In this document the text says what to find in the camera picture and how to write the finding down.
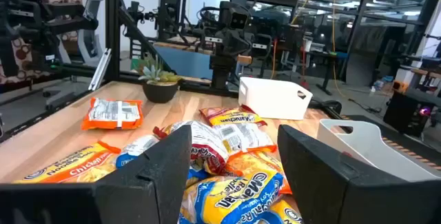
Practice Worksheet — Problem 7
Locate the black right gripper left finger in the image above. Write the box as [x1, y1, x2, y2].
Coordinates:
[94, 124, 193, 224]

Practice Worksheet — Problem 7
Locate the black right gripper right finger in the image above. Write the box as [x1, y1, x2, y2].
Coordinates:
[277, 124, 352, 224]

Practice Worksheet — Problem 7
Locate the blue Maruchan soy ramen packet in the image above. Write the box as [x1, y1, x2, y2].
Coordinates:
[187, 167, 209, 187]
[115, 134, 160, 169]
[254, 198, 304, 224]
[178, 172, 285, 224]

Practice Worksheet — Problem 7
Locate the orange Maruchan chicken ramen packet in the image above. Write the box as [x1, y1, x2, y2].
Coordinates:
[15, 141, 121, 184]
[81, 97, 144, 131]
[225, 150, 293, 195]
[213, 123, 278, 156]

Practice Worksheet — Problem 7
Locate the red Maruchan beef ramen packet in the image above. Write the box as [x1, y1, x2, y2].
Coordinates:
[153, 120, 230, 176]
[199, 105, 268, 128]

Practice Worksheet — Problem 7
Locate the blue panel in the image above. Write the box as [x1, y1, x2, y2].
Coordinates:
[154, 44, 214, 80]

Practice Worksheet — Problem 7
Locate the black office desk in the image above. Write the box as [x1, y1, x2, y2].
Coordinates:
[302, 50, 349, 96]

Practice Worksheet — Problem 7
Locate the succulent in black pot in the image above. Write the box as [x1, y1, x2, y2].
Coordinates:
[136, 53, 183, 104]

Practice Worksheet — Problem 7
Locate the black computer tower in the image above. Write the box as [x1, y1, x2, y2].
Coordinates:
[383, 89, 435, 138]

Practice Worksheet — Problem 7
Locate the black robot station equipment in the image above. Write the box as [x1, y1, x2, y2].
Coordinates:
[0, 0, 100, 80]

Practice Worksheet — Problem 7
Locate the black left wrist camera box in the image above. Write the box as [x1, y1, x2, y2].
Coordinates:
[229, 10, 249, 31]

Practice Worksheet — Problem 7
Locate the orange hanging cable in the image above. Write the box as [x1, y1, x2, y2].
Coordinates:
[270, 39, 278, 80]

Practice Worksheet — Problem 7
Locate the yellow hanging cable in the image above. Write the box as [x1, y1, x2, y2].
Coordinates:
[330, 0, 347, 97]

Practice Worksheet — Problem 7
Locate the black frame post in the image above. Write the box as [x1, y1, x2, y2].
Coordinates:
[104, 0, 122, 82]

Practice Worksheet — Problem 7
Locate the silver aluminium rail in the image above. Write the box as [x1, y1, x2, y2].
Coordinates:
[88, 48, 112, 92]

